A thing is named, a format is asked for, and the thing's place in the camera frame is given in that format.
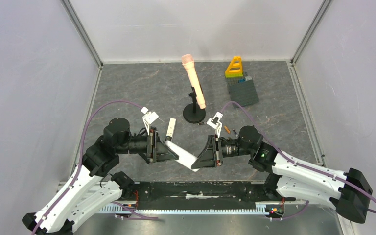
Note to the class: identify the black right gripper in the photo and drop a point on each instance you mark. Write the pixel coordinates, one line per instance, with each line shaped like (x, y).
(216, 151)

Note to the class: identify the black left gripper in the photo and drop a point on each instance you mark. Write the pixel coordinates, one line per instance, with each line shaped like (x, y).
(157, 150)

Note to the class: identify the white remote control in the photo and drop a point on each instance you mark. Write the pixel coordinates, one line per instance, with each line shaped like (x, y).
(185, 158)

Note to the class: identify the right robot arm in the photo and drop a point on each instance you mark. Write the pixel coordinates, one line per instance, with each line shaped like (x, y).
(290, 177)

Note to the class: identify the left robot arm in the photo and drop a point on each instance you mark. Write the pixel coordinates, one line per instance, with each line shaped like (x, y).
(69, 208)

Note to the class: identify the white boxed remote with display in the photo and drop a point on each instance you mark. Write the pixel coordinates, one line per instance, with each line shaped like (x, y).
(170, 129)

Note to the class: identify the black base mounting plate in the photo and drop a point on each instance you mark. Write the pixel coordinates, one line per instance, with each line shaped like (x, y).
(199, 195)

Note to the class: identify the black microphone stand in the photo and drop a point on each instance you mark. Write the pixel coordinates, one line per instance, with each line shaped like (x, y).
(192, 113)

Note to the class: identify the grey lego baseplate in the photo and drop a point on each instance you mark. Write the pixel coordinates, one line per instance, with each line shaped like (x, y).
(245, 93)

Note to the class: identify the lime green lego brick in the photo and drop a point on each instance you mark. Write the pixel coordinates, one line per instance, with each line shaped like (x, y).
(234, 75)

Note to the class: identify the pink microphone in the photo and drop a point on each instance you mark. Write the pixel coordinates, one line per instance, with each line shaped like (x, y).
(188, 63)

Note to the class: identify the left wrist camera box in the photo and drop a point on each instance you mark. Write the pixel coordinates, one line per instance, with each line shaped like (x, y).
(148, 118)

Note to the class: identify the white cable duct strip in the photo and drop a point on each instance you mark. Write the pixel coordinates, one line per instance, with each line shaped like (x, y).
(259, 209)

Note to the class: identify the yellow lego frame piece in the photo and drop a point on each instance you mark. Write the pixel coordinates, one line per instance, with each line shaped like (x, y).
(235, 65)

